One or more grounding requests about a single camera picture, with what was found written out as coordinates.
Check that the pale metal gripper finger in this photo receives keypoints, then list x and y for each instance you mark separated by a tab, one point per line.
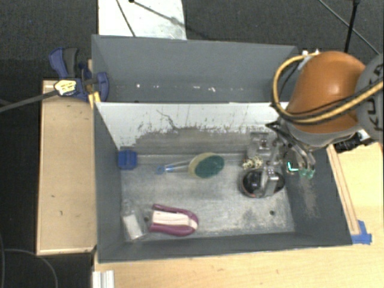
276	183
264	184

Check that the black round dome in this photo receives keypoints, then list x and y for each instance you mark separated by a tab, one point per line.
250	182

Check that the yellow and black speckled toy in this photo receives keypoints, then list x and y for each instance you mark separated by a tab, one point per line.
251	162

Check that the purple and white pliers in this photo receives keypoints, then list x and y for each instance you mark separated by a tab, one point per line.
174	220

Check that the grey metal bin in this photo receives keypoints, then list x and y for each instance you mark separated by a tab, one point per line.
192	70

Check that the pale wood flat board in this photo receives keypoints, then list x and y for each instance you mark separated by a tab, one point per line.
67	172

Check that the black cylinder on white bracket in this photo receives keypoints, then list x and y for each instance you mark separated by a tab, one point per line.
348	145

